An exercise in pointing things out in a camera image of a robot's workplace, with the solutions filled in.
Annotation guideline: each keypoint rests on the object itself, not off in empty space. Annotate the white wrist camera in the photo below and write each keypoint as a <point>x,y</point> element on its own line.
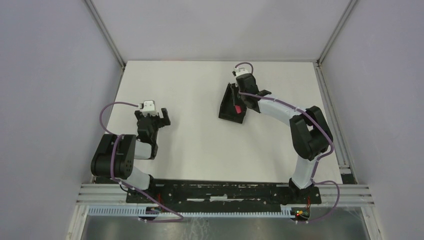
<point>239,71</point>
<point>147,106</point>

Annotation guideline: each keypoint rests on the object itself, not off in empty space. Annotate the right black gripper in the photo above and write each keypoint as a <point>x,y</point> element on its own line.
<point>234,101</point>

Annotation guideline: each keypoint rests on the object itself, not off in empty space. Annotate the black plastic bin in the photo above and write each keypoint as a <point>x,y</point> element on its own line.
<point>227,110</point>

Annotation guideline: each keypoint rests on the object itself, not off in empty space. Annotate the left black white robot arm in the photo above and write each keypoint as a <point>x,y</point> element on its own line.
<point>115,156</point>

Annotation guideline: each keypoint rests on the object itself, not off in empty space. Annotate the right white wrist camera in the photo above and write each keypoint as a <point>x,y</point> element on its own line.
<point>239,71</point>

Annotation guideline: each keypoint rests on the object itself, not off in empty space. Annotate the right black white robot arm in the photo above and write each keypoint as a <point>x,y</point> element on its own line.
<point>311,137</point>

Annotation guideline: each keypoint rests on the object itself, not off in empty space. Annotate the aluminium frame rail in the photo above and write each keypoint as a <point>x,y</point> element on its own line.
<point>95,14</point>
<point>343,155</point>

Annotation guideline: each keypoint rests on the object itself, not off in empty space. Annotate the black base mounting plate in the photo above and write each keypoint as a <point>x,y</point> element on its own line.
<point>226,196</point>

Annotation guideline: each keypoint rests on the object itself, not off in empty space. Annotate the red handled screwdriver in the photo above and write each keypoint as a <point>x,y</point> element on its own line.
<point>238,109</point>

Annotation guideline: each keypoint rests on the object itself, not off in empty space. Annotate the front aluminium extrusion rail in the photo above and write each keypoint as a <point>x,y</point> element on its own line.
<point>351,195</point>

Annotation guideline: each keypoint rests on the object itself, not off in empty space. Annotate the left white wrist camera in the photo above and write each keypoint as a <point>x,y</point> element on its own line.
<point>147,106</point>

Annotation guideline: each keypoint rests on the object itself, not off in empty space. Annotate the right aluminium frame rail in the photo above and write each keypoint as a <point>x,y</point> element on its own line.
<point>343,155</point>

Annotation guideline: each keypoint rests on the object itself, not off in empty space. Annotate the left aluminium frame rail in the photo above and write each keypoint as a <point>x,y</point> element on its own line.
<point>95,14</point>

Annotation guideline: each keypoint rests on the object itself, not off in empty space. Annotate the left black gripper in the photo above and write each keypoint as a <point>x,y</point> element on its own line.
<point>166,121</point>

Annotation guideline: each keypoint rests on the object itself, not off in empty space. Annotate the white slotted cable duct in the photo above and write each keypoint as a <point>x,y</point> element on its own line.
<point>150,212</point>

